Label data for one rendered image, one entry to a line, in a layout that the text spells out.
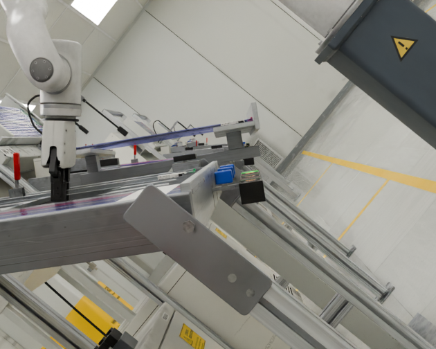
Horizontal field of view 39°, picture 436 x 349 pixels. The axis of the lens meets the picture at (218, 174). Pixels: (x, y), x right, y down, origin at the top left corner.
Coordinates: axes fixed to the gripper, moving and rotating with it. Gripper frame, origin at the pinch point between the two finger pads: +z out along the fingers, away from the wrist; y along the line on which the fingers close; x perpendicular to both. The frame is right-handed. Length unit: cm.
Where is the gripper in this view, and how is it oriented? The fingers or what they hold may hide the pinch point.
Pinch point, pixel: (60, 192)
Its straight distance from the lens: 135.3
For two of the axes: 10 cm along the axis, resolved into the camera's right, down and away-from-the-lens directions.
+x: 10.0, 0.2, -0.5
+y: -0.5, 0.6, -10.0
